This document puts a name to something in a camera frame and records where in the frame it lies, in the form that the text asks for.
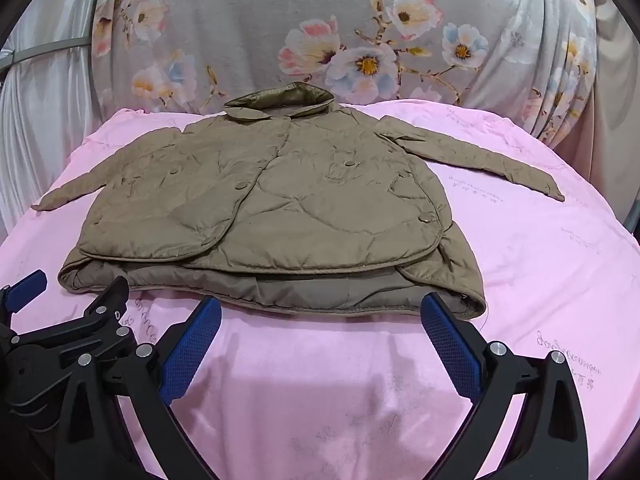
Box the white curtain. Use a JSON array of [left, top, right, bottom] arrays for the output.
[[0, 0, 107, 241]]

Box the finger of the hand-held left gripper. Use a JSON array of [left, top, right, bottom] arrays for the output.
[[0, 269, 49, 332], [10, 275, 137, 378]]

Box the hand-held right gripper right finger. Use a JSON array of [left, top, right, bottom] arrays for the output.
[[421, 293, 591, 480]]

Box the olive quilted jacket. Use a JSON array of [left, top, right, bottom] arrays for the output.
[[31, 80, 566, 320]]

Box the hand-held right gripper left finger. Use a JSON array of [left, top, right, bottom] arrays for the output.
[[55, 296, 223, 480]]

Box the grey floral duvet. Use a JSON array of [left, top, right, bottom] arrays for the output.
[[92, 0, 601, 146]]

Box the grey metal rod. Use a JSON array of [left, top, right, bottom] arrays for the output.
[[0, 35, 94, 70]]

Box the pink blanket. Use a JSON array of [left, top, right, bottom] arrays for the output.
[[0, 100, 640, 480]]

